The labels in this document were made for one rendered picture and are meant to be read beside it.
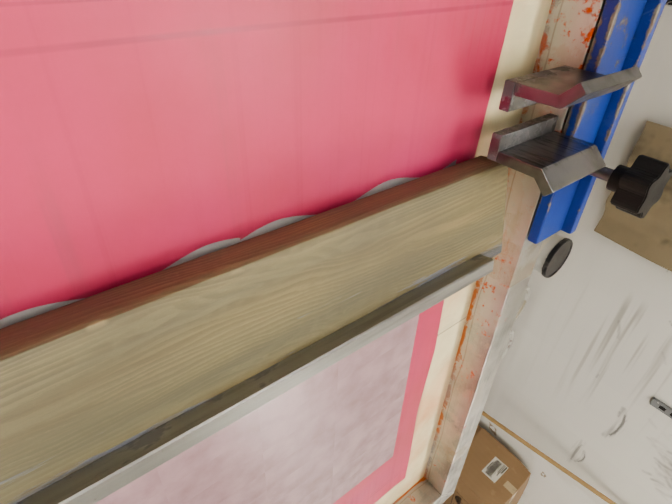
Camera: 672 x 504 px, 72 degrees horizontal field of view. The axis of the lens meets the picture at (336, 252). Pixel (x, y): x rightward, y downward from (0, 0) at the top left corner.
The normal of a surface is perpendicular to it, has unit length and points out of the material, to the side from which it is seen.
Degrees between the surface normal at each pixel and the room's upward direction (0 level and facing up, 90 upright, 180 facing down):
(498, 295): 90
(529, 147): 91
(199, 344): 12
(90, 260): 1
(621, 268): 90
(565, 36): 90
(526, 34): 1
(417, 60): 1
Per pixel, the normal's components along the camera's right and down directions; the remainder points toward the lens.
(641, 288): -0.79, 0.34
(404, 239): 0.62, 0.30
